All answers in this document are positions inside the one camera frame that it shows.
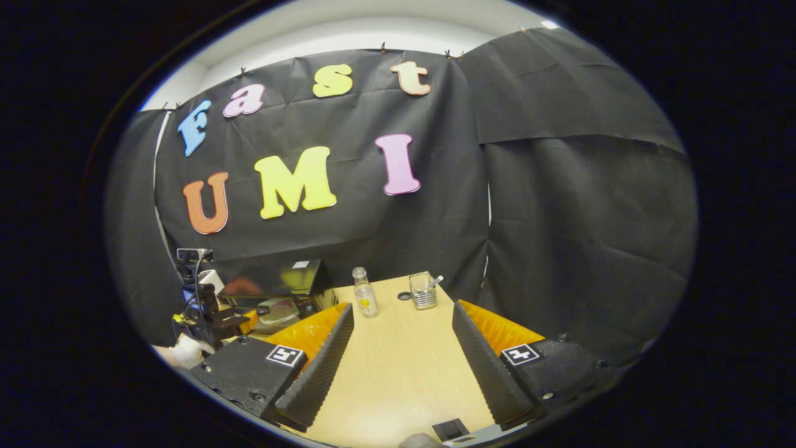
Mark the white toaster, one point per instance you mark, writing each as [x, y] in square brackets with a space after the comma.
[212, 280]

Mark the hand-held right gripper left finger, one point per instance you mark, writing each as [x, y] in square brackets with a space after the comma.
[320, 367]

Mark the clear plastic bottle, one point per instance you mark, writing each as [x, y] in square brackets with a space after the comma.
[367, 302]

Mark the silver pen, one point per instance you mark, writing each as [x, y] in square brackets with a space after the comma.
[437, 281]

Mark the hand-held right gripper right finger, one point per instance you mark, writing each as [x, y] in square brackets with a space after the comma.
[488, 367]

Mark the ceiling light panel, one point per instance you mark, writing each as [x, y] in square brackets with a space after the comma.
[550, 25]

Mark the small black square block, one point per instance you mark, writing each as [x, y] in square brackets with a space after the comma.
[450, 429]

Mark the black electric oven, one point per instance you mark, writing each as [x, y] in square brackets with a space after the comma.
[280, 277]

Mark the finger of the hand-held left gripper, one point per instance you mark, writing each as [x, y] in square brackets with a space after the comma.
[250, 322]

